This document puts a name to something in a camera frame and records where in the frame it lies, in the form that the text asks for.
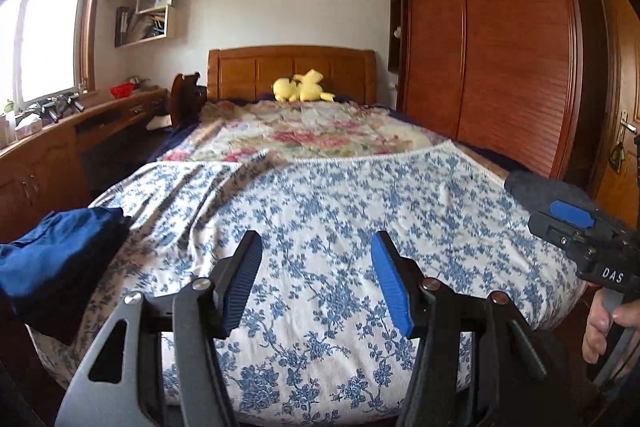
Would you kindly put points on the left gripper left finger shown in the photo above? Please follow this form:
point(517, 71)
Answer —
point(154, 362)

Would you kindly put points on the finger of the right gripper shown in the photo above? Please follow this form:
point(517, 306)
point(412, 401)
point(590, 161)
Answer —
point(572, 212)
point(558, 233)

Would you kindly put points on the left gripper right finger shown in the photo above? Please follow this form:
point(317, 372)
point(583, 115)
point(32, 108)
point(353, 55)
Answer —
point(478, 362)

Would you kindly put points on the black jacket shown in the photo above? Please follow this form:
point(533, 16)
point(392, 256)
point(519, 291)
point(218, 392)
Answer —
point(536, 193)

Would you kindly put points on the person's right hand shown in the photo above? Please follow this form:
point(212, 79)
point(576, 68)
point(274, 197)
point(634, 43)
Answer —
point(600, 321)

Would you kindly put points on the wooden door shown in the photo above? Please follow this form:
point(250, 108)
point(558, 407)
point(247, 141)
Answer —
point(615, 180)

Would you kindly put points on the folded blue garment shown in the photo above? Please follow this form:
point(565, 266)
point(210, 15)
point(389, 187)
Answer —
point(49, 274)

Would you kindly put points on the blue floral bedsheet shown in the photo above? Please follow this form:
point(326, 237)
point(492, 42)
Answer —
point(316, 344)

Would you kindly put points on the wooden louvered wardrobe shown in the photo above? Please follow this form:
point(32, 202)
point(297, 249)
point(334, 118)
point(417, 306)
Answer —
point(525, 79)

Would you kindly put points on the wooden desk cabinet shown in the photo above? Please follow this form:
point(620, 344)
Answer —
point(43, 173)

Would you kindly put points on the pink floral quilt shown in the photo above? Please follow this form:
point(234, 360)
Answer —
point(226, 131)

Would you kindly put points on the wooden chair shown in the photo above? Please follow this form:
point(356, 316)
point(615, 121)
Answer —
point(185, 101)

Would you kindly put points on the wooden headboard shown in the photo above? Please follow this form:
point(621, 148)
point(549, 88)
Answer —
point(247, 73)

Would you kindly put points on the red bowl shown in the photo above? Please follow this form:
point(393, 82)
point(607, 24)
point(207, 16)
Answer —
point(123, 90)

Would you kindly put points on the yellow plush toy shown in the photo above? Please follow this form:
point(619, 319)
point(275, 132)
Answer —
point(301, 88)

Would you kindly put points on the window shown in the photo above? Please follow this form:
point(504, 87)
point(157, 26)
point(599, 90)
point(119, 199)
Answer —
point(45, 11)

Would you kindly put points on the brass door handle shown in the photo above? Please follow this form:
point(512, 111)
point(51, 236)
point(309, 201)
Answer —
point(618, 153)

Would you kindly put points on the white wall shelf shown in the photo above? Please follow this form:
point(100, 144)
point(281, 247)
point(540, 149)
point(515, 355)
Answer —
point(142, 21)

